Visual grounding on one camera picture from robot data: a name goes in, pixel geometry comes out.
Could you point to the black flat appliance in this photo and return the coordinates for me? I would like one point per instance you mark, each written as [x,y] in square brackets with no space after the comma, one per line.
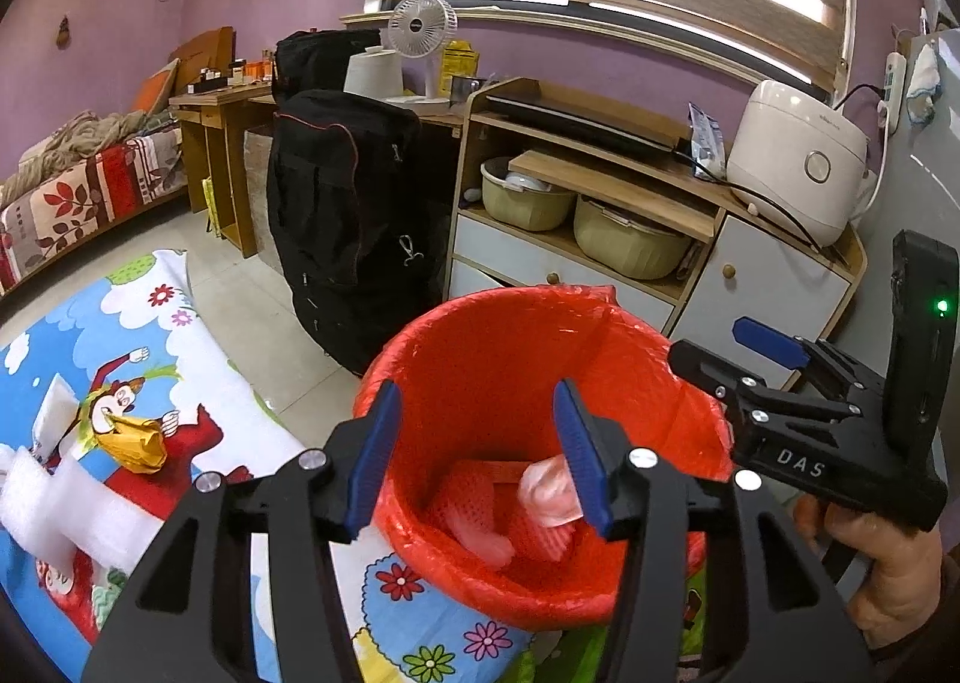
[585,120]

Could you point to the clear plastic packet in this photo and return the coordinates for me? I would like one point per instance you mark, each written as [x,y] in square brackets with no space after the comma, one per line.
[705,143]

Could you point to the row of small bottles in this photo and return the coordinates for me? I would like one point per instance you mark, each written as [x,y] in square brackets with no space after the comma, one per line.
[232,71]

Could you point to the white foam sheet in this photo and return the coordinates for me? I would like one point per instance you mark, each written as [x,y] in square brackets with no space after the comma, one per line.
[52,405]
[90,510]

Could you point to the white rice cooker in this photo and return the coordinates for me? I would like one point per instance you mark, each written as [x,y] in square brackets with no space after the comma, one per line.
[802,165]

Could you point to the green cartoon printed cloth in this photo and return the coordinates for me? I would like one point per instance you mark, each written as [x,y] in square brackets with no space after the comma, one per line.
[570,653]

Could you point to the wooden white storage cabinet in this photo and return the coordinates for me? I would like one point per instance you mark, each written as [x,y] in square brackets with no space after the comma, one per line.
[757,293]

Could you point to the white foam wrap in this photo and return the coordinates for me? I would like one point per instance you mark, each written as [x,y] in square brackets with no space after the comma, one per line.
[465,503]

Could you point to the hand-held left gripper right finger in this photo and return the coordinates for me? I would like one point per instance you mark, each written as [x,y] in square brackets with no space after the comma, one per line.
[581,458]

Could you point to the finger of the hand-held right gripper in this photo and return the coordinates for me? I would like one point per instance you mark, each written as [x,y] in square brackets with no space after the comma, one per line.
[772,345]
[709,368]

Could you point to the blue cartoon printed tablecloth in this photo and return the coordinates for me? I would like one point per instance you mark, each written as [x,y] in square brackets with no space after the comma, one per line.
[225,413]

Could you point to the white cylinder container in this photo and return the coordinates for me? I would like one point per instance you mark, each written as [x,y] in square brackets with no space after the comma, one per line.
[371,75]

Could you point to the gourd wall ornament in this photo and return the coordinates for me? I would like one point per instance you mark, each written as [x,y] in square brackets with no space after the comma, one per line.
[64,30]

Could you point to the white hanging cloth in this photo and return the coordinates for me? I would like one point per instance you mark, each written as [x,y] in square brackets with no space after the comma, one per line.
[924,79]

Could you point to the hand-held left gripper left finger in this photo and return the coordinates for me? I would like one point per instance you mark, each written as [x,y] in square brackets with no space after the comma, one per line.
[371,458]

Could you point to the yellow wrapper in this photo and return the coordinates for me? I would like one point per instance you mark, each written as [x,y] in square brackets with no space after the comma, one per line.
[139,443]

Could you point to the person's right hand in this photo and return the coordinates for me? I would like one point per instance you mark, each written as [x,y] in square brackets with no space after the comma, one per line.
[900,578]

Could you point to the metal cup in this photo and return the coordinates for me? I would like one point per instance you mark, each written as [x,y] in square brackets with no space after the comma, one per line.
[465,86]

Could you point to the large black bag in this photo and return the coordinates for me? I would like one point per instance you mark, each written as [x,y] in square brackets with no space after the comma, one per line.
[352,225]

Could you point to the wooden desk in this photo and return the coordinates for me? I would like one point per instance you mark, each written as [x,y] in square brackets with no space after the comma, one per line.
[217,105]

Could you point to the wooden headboard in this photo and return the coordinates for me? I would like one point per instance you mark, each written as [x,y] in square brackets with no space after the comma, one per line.
[202,53]

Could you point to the orange pillow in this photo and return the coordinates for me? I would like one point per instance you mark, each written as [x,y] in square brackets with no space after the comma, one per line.
[154,90]

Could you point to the yellow packet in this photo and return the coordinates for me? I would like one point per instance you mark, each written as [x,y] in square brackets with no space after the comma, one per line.
[459,64]

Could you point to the white tissue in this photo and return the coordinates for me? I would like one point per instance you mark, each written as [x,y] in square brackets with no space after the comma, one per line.
[547,480]

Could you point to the grey refrigerator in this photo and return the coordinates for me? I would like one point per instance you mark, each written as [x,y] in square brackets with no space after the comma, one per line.
[915,195]

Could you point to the brown crumpled blanket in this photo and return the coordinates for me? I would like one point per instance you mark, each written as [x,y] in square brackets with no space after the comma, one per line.
[82,135]

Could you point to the black backpack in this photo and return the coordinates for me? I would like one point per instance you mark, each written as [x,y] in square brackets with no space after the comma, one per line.
[315,60]

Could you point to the white desk fan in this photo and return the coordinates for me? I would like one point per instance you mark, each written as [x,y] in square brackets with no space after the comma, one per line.
[421,26]

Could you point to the yellow flat item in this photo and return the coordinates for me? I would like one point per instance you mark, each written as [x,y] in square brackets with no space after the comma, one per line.
[210,199]

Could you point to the red lined trash bin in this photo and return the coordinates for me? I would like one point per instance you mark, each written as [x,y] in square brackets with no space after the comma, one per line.
[487,353]

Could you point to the white power strip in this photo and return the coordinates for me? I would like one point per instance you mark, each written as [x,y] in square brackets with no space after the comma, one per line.
[891,94]

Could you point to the bed with leaf print sheet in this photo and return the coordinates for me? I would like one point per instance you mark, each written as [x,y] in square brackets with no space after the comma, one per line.
[75,203]

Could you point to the green plastic basin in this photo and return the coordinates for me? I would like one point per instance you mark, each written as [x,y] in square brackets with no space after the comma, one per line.
[525,195]
[630,237]

